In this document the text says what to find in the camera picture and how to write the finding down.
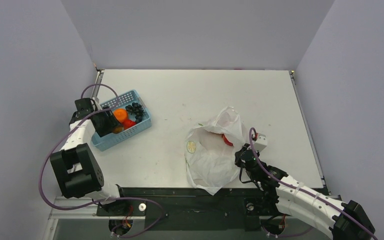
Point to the red fake fruit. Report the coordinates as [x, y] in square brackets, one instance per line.
[127, 123]

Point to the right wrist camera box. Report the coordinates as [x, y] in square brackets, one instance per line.
[259, 141]

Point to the aluminium frame rail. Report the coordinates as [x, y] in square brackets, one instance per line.
[87, 212]

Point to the white plastic bag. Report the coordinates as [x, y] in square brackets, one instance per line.
[210, 163]

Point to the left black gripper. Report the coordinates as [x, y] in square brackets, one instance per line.
[111, 122]

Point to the brown fake kiwi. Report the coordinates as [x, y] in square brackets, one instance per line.
[117, 130]

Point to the red fake apple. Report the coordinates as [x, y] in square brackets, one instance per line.
[226, 141]

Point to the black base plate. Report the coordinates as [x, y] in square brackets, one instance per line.
[193, 209]

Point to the blue plastic basket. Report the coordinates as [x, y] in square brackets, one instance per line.
[121, 101]

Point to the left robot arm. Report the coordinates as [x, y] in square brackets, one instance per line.
[75, 167]

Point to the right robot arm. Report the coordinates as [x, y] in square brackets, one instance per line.
[336, 219]

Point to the black fake grape bunch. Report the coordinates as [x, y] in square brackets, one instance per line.
[137, 110]

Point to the orange fake fruit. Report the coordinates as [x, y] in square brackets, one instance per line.
[121, 114]

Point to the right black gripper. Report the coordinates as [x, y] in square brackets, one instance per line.
[242, 153]

